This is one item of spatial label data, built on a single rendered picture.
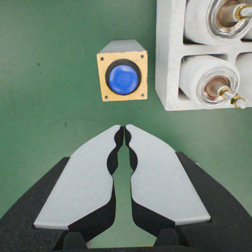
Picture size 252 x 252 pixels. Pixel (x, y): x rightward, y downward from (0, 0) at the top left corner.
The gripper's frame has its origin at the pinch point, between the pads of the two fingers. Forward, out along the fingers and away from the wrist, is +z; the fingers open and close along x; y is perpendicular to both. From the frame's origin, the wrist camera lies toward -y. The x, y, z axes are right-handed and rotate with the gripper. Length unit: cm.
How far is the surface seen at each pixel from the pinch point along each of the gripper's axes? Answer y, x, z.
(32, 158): 38, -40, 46
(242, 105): 4.2, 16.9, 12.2
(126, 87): 0.9, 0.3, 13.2
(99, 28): -6.9, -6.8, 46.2
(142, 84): 1.1, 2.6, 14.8
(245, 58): 0.4, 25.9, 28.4
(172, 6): -9.7, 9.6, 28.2
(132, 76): -0.6, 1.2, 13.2
